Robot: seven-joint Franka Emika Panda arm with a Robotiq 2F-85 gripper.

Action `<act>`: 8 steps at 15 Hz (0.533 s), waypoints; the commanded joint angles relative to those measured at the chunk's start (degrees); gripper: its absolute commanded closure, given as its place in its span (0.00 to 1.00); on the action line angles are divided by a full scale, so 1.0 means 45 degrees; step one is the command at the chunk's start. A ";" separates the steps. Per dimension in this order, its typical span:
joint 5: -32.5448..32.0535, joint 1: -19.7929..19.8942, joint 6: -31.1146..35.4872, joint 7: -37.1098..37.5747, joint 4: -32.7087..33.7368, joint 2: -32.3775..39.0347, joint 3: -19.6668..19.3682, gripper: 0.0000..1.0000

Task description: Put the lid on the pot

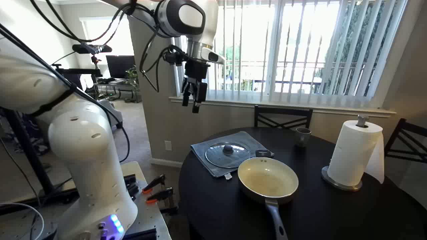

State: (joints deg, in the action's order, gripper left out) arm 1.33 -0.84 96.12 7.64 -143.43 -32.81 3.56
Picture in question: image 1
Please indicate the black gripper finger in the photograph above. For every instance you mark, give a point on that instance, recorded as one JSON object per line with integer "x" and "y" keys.
{"x": 197, "y": 100}
{"x": 186, "y": 95}

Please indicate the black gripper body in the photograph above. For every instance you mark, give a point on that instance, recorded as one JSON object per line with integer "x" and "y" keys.
{"x": 194, "y": 77}

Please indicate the glass pot lid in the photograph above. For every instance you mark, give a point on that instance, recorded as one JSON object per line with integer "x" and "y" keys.
{"x": 226, "y": 155}

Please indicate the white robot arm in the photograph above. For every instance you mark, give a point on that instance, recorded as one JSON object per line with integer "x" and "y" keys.
{"x": 78, "y": 125}

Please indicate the blue grey towel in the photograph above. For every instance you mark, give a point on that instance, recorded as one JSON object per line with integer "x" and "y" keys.
{"x": 239, "y": 137}

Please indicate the black monitor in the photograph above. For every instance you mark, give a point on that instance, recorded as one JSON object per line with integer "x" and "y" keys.
{"x": 118, "y": 65}

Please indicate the white vertical blinds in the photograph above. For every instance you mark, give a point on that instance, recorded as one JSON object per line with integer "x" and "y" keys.
{"x": 303, "y": 52}

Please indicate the black chair by window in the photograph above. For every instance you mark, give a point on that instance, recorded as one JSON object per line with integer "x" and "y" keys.
{"x": 282, "y": 117}

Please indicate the grey mug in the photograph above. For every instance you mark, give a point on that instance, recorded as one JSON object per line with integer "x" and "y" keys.
{"x": 303, "y": 136}

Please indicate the round black table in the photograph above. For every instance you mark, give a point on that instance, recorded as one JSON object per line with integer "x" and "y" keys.
{"x": 218, "y": 209}

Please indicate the white paper towel roll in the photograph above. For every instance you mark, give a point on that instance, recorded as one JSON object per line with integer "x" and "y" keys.
{"x": 359, "y": 151}

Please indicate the white robot mounting table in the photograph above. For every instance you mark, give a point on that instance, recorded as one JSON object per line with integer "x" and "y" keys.
{"x": 31, "y": 223}

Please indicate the black chair far side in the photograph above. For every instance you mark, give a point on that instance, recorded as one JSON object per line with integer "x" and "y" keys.
{"x": 406, "y": 143}

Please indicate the orange handled clamp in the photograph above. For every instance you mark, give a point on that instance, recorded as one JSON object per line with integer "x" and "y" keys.
{"x": 161, "y": 195}
{"x": 161, "y": 179}

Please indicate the cream frying pan grey handle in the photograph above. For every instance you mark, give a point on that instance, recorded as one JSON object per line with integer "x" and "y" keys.
{"x": 271, "y": 183}

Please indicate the black camera tripod stand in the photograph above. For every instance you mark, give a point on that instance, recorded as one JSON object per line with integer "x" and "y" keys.
{"x": 51, "y": 193}

